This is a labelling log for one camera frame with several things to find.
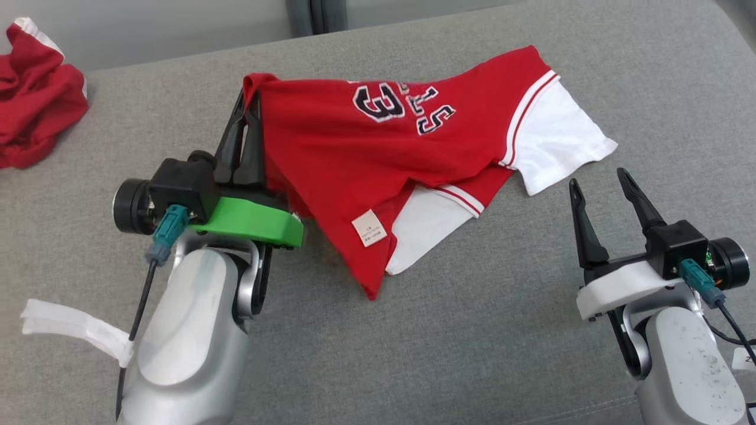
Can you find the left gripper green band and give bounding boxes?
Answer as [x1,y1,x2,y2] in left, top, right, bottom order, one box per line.
[189,90,305,251]

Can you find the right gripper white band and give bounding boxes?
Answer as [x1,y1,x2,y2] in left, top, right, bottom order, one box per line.
[568,168,703,323]

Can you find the red white basketball jersey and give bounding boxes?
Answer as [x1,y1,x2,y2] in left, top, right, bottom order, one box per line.
[243,45,619,300]

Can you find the red shorts white trim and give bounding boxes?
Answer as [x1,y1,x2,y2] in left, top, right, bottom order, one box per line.
[0,17,89,170]

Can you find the black left cable teal plug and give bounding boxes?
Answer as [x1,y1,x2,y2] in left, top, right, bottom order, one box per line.
[114,205,191,421]

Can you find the black cable teal plug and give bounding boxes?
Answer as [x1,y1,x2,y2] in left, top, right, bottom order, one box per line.
[114,205,191,421]
[678,259,756,355]

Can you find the black right cable teal plug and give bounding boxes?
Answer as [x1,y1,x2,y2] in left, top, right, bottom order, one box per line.
[678,259,756,355]

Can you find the grey metal partition post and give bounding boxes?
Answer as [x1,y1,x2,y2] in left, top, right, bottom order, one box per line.
[286,0,349,37]

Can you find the white fabric strap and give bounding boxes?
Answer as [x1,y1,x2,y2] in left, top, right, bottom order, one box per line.
[20,298,135,368]

